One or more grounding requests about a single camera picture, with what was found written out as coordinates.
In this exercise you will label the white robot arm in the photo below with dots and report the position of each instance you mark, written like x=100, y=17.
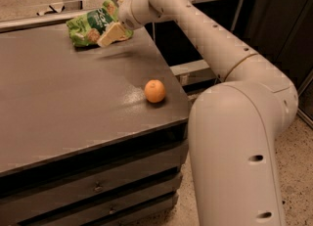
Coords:
x=232, y=125

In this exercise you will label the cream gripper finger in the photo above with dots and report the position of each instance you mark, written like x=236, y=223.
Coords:
x=114, y=32

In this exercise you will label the orange fruit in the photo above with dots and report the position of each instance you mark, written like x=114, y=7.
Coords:
x=154, y=91

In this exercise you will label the grey metal frame rail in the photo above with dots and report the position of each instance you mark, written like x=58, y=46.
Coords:
x=7, y=26

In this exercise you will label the grey drawer cabinet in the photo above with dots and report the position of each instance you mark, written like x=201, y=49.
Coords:
x=68, y=176

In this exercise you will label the grey metal bracket beam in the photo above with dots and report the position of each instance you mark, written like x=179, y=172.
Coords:
x=193, y=72

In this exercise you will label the green rice chip bag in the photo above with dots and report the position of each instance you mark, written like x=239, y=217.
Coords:
x=86, y=29

